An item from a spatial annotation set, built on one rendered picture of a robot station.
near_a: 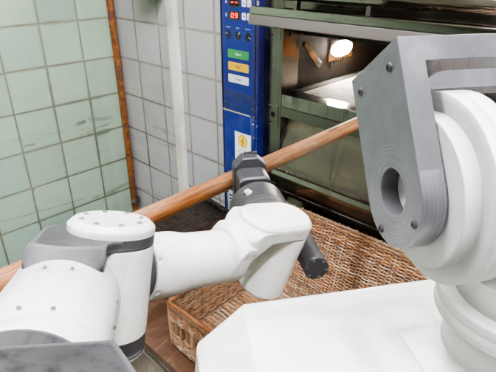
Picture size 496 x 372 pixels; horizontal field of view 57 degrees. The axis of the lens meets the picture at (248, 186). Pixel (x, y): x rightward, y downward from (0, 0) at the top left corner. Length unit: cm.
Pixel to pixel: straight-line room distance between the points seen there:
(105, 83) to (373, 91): 193
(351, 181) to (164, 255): 89
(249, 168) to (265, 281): 22
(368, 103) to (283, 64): 121
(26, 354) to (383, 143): 16
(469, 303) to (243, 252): 37
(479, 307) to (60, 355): 17
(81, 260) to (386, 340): 24
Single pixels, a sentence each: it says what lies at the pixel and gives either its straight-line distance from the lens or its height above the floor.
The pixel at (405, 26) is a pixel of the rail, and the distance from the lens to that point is 100.
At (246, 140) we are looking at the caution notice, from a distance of 150.
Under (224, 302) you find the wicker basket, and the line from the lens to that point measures 145.
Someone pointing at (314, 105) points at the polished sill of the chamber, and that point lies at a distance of 133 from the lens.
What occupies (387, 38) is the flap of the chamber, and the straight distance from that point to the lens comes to 101.
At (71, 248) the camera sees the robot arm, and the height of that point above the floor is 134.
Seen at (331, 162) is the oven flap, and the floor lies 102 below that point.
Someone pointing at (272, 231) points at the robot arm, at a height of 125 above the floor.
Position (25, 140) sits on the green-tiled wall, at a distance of 196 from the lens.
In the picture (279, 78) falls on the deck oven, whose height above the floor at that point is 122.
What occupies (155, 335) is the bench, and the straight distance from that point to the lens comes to 140.
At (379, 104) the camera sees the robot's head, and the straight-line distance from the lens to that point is 16.
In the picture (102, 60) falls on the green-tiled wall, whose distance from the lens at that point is 204.
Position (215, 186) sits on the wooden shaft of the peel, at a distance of 77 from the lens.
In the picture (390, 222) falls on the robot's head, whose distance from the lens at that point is 16.
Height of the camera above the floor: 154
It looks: 27 degrees down
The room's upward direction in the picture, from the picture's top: straight up
